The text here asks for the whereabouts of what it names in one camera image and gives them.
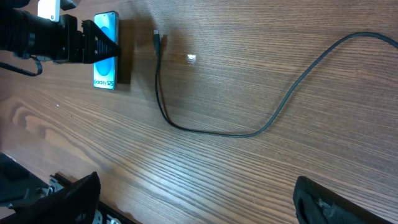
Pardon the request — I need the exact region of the Galaxy S25 smartphone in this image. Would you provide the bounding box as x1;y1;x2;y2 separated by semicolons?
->
93;11;119;90

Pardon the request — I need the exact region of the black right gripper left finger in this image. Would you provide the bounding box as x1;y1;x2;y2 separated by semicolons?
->
1;172;101;224

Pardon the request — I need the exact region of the black USB charging cable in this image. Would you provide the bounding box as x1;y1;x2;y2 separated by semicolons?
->
152;29;398;139

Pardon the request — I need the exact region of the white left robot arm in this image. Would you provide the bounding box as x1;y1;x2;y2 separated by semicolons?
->
1;1;121;77

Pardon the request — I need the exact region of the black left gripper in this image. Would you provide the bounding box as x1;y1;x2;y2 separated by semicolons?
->
46;14;121;63

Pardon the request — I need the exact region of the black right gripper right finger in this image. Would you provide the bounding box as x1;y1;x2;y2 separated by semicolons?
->
293;176;391;224

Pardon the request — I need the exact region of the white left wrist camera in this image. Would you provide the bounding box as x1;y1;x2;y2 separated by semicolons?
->
37;0;78;22

